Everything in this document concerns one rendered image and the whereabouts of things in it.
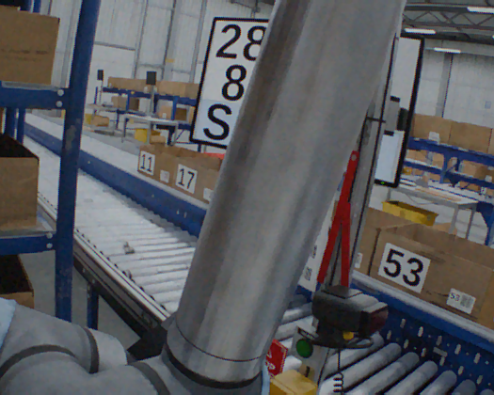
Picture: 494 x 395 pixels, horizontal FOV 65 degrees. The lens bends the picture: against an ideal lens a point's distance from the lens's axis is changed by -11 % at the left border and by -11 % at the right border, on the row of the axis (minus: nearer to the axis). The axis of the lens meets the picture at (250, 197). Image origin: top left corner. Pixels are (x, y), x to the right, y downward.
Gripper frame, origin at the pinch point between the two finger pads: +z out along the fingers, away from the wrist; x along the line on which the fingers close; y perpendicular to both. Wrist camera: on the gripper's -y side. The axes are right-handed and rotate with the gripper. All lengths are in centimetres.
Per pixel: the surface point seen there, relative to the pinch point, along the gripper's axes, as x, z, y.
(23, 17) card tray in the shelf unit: -25, -43, -29
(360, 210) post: 1.7, 9.0, -35.1
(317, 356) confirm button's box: 3.9, 18.8, -9.9
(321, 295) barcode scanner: 2.8, 9.6, -19.4
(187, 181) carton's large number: -125, 81, -39
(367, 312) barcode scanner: 11.6, 8.6, -20.5
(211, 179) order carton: -108, 77, -44
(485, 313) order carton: 20, 73, -39
